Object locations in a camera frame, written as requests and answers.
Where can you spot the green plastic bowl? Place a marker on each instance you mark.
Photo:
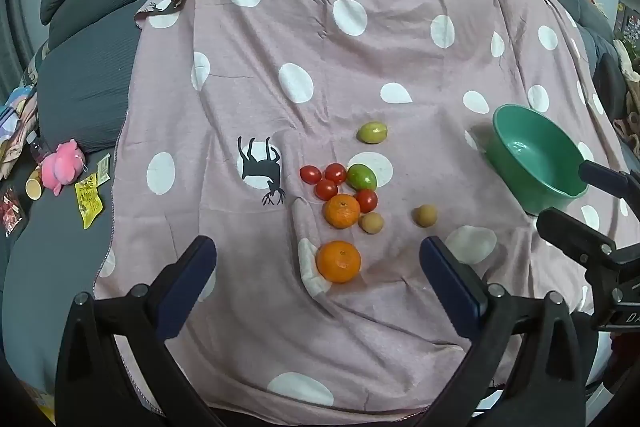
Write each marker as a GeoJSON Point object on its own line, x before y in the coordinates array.
{"type": "Point", "coordinates": [530, 157]}

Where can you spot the small brown longan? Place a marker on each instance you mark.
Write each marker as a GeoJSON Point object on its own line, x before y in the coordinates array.
{"type": "Point", "coordinates": [371, 223]}
{"type": "Point", "coordinates": [425, 215]}

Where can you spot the yellow snack packet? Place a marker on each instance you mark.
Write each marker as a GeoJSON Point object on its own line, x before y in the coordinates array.
{"type": "Point", "coordinates": [89, 199]}

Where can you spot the grey sofa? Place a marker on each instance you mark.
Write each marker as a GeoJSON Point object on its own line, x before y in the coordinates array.
{"type": "Point", "coordinates": [90, 82]}

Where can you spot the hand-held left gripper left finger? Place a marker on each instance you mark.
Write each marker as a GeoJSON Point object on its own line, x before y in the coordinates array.
{"type": "Point", "coordinates": [192, 272]}

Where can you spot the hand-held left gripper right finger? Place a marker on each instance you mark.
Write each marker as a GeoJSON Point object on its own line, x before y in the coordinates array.
{"type": "Point", "coordinates": [447, 277]}

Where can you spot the orange tangerine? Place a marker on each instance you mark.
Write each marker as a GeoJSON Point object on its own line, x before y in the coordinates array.
{"type": "Point", "coordinates": [342, 211]}
{"type": "Point", "coordinates": [338, 262]}

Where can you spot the white cloth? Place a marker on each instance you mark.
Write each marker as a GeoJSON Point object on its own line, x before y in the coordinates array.
{"type": "Point", "coordinates": [627, 57]}

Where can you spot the printed cartoon cushion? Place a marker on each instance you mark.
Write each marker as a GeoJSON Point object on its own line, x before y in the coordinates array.
{"type": "Point", "coordinates": [20, 117]}

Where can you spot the pink polka dot blanket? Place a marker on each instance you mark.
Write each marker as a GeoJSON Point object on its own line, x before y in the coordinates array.
{"type": "Point", "coordinates": [300, 32]}

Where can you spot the black cushion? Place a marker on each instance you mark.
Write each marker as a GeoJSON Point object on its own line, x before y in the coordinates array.
{"type": "Point", "coordinates": [607, 77]}

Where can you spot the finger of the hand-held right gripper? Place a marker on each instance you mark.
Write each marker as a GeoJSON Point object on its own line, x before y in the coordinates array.
{"type": "Point", "coordinates": [607, 182]}
{"type": "Point", "coordinates": [570, 232]}

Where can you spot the paper cup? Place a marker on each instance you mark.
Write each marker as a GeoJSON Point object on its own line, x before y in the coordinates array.
{"type": "Point", "coordinates": [34, 187]}

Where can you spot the small green packet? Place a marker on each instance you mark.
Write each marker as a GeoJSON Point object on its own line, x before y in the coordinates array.
{"type": "Point", "coordinates": [103, 168]}

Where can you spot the red snack packet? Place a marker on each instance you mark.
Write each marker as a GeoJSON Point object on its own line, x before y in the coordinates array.
{"type": "Point", "coordinates": [11, 209]}

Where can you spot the red cherry tomato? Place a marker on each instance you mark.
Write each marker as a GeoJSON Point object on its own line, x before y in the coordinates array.
{"type": "Point", "coordinates": [366, 200]}
{"type": "Point", "coordinates": [326, 190]}
{"type": "Point", "coordinates": [310, 173]}
{"type": "Point", "coordinates": [335, 173]}

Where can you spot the pink plush toy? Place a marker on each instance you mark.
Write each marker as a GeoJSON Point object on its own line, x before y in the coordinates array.
{"type": "Point", "coordinates": [62, 167]}

